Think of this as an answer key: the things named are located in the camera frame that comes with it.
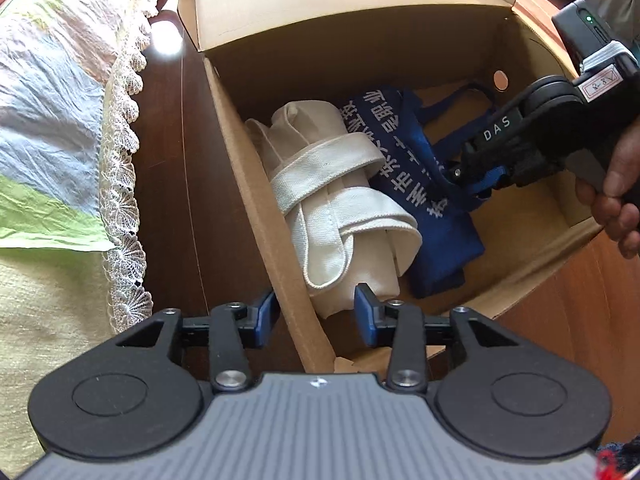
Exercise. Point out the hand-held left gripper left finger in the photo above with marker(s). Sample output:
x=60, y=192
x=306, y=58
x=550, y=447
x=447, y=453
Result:
x=264, y=320

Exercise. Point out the white canvas bag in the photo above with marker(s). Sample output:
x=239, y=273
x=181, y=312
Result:
x=340, y=200

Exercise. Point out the light green sofa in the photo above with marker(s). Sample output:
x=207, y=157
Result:
x=45, y=335

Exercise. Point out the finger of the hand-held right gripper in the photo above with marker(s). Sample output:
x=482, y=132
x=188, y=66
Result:
x=490, y=181
x=460, y=172

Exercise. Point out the blue shopping bag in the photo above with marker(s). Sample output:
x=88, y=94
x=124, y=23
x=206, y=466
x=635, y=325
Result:
x=430, y=230

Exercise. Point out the brown cardboard box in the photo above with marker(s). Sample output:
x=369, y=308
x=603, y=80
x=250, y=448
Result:
x=350, y=35

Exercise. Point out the red yarn tuft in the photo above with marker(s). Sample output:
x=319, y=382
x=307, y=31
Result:
x=606, y=465

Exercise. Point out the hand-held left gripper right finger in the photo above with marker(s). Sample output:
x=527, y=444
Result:
x=365, y=317

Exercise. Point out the patchwork cover with lace trim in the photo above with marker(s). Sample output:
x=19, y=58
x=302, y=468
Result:
x=55, y=110

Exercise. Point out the person's right hand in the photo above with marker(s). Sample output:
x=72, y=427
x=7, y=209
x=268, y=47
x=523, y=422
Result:
x=622, y=195

